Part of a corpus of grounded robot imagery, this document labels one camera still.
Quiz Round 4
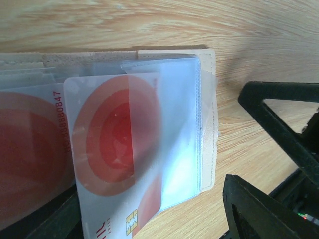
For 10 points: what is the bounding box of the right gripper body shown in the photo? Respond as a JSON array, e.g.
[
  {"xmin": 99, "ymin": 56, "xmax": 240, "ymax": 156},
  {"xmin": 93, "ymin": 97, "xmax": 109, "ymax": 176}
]
[{"xmin": 222, "ymin": 169, "xmax": 319, "ymax": 239}]

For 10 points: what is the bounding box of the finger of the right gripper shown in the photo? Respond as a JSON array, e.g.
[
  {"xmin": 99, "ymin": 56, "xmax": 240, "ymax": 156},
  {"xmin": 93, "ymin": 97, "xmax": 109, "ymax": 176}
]
[
  {"xmin": 238, "ymin": 81, "xmax": 319, "ymax": 185},
  {"xmin": 223, "ymin": 174, "xmax": 314, "ymax": 239}
]

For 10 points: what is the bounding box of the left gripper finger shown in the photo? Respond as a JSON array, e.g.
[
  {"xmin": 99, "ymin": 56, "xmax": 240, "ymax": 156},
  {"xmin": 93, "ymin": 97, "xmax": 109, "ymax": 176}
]
[{"xmin": 27, "ymin": 192, "xmax": 84, "ymax": 239}]

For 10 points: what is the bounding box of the red circle credit card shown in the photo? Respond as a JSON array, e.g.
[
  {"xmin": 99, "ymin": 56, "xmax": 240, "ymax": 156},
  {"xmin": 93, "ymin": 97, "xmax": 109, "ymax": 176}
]
[{"xmin": 0, "ymin": 83, "xmax": 74, "ymax": 229}]

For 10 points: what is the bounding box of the beige card holder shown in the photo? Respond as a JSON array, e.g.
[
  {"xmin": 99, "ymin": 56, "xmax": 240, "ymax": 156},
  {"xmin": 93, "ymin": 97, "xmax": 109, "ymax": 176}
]
[{"xmin": 0, "ymin": 49, "xmax": 220, "ymax": 239}]

